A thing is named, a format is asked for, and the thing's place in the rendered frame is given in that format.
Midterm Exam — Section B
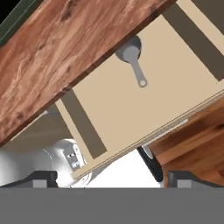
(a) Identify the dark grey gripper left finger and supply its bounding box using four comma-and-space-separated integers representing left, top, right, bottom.
2, 170, 60, 189

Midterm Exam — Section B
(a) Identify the white rounded object, black band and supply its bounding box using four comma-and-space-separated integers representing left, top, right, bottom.
0, 138, 165, 189

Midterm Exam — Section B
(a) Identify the grey measuring cup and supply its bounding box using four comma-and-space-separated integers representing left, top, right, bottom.
115, 34, 149, 88

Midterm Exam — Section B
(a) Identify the beige open drawer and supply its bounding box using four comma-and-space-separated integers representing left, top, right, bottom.
54, 0, 224, 180

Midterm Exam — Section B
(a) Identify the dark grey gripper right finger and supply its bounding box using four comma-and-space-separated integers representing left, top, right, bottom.
167, 170, 224, 189

